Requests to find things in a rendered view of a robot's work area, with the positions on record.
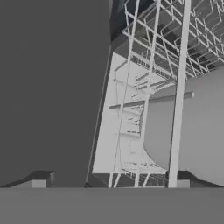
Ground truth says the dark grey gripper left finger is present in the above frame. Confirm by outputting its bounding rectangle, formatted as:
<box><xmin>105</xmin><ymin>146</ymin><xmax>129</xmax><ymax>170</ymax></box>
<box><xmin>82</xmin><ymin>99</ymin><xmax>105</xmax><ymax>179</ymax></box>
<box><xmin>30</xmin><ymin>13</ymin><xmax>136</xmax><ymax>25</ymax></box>
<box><xmin>0</xmin><ymin>170</ymin><xmax>56</xmax><ymax>189</ymax></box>

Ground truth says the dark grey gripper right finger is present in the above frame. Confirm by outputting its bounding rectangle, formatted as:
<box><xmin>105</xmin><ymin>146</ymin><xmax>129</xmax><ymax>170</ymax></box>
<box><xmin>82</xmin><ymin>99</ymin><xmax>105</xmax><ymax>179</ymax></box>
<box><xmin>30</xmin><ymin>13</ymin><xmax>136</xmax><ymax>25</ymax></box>
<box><xmin>165</xmin><ymin>170</ymin><xmax>224</xmax><ymax>189</ymax></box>

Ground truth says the grey bowl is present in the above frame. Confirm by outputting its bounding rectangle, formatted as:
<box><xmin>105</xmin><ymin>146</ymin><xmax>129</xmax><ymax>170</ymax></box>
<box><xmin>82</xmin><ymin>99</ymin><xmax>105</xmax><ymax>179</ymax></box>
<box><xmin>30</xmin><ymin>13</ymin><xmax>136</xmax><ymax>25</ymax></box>
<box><xmin>142</xmin><ymin>66</ymin><xmax>224</xmax><ymax>188</ymax></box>

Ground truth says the dark grey dishwasher door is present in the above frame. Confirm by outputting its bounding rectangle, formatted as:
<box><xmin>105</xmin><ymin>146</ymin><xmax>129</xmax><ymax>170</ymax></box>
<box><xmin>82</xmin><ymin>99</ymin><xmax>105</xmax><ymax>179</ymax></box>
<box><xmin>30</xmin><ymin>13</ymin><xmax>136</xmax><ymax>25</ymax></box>
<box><xmin>0</xmin><ymin>0</ymin><xmax>114</xmax><ymax>189</ymax></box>

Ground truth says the dishwasher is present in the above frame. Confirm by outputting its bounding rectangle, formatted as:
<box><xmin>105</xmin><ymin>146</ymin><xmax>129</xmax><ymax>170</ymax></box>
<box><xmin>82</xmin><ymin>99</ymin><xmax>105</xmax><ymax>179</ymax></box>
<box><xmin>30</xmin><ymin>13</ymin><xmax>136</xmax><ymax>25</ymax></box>
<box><xmin>85</xmin><ymin>0</ymin><xmax>224</xmax><ymax>189</ymax></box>

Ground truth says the white wire dishwasher rack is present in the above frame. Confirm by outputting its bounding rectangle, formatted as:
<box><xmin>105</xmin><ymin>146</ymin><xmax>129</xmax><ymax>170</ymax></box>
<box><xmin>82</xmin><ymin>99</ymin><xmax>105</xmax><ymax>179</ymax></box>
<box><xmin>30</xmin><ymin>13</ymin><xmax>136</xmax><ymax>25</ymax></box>
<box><xmin>108</xmin><ymin>0</ymin><xmax>224</xmax><ymax>189</ymax></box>

